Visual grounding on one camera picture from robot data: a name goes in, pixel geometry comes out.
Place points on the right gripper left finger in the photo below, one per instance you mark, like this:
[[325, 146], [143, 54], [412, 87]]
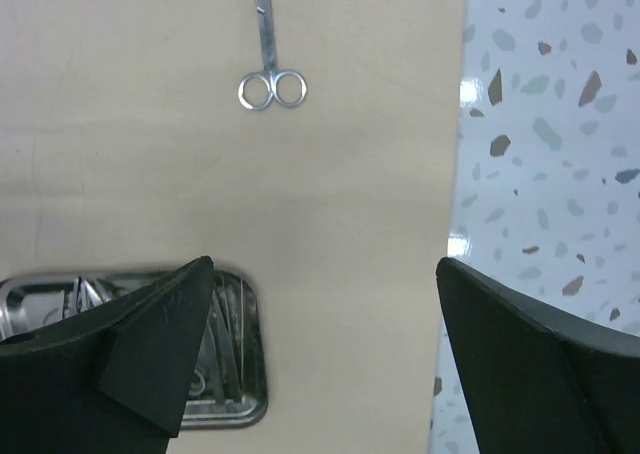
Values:
[[113, 379]]

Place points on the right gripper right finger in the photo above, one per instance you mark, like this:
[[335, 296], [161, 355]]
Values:
[[537, 379]]

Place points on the steel tweezers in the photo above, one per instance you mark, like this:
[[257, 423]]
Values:
[[85, 293]]

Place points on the stainless steel instrument tray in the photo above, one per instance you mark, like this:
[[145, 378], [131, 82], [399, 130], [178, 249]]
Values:
[[31, 301]]

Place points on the steel forceps with rings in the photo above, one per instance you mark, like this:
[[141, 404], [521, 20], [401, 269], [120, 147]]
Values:
[[218, 375]]

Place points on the beige surgical drape cloth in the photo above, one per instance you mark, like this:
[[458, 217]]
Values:
[[123, 143]]

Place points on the steel surgical scissors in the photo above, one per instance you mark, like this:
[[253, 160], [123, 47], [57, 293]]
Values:
[[271, 74]]

